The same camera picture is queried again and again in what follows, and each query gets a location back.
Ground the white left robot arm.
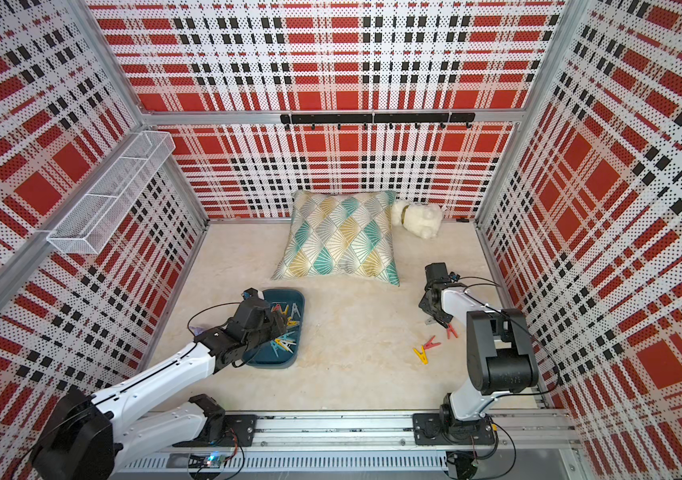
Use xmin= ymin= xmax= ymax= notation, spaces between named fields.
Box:
xmin=29 ymin=288 xmax=305 ymax=479

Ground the dark teal storage box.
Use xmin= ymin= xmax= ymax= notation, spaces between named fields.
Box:
xmin=242 ymin=288 xmax=305 ymax=369

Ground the purple small toy figure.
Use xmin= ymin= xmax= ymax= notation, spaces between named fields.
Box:
xmin=189 ymin=326 xmax=207 ymax=336

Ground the white wire mesh shelf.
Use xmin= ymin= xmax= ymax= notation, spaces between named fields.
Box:
xmin=46 ymin=130 xmax=174 ymax=255

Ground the patterned teal gold pillow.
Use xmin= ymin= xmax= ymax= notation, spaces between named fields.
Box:
xmin=272 ymin=190 xmax=400 ymax=286

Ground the white plush teddy bear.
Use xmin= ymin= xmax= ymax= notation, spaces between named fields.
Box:
xmin=391 ymin=200 xmax=443 ymax=239

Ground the black wall hook rail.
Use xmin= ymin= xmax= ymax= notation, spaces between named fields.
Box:
xmin=280 ymin=112 xmax=477 ymax=127

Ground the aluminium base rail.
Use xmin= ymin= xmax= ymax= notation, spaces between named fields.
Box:
xmin=120 ymin=409 xmax=589 ymax=479

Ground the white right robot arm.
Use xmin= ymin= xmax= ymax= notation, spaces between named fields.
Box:
xmin=419 ymin=263 xmax=539 ymax=426

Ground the green circuit board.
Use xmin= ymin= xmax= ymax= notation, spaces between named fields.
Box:
xmin=188 ymin=452 xmax=231 ymax=470

